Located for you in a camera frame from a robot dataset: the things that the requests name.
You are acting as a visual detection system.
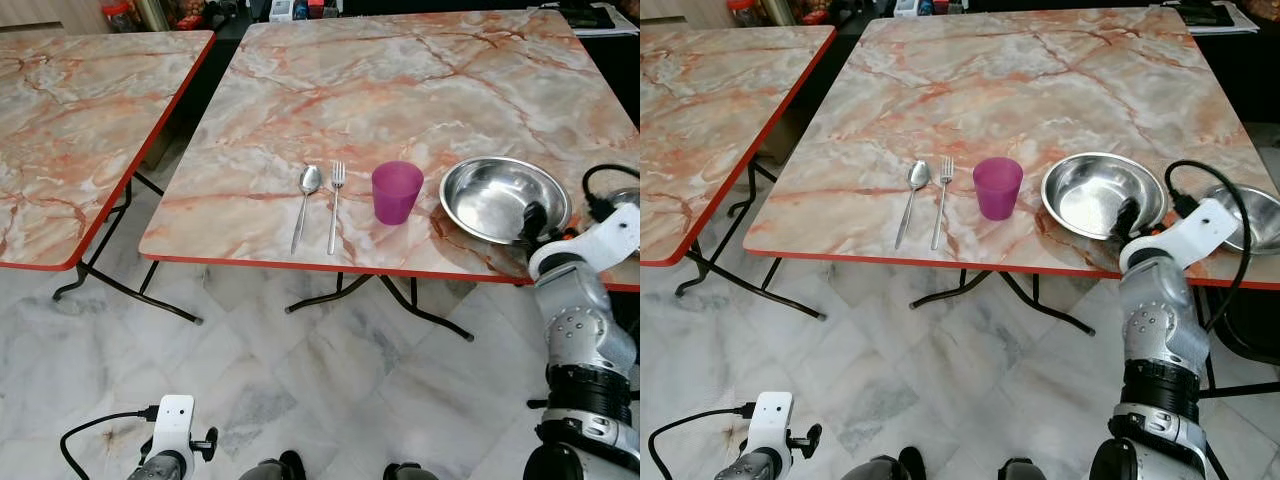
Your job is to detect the robot left leg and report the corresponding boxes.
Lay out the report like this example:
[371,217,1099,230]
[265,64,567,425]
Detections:
[845,446,927,480]
[238,450,307,480]

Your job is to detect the purple plastic cup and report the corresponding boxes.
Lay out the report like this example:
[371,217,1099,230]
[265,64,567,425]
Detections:
[972,157,1024,222]
[371,160,425,226]

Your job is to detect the steel fork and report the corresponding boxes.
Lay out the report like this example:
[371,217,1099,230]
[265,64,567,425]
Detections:
[931,155,955,251]
[327,160,347,256]

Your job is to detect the steel spoon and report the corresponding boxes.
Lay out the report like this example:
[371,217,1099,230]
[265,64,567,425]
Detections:
[290,164,324,255]
[895,159,933,251]

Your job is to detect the black flat case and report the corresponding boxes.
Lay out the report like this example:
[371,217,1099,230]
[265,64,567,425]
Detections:
[1172,1,1239,29]
[556,2,619,31]

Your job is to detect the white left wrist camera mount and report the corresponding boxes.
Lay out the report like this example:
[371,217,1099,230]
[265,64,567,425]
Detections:
[750,391,795,454]
[153,395,196,457]

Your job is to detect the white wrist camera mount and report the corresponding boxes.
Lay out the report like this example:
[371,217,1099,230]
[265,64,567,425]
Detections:
[153,395,196,457]
[750,391,795,454]
[529,203,641,283]
[1119,198,1242,274]

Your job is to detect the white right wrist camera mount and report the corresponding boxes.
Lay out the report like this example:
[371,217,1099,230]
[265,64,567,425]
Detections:
[529,203,641,283]
[1119,198,1242,274]

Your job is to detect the black folding table leg frame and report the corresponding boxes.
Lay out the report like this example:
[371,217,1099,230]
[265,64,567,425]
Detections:
[675,160,830,322]
[52,170,205,326]
[285,271,641,343]
[908,267,1280,401]

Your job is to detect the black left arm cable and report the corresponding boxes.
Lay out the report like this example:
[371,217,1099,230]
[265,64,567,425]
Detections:
[59,406,162,480]
[647,402,754,480]

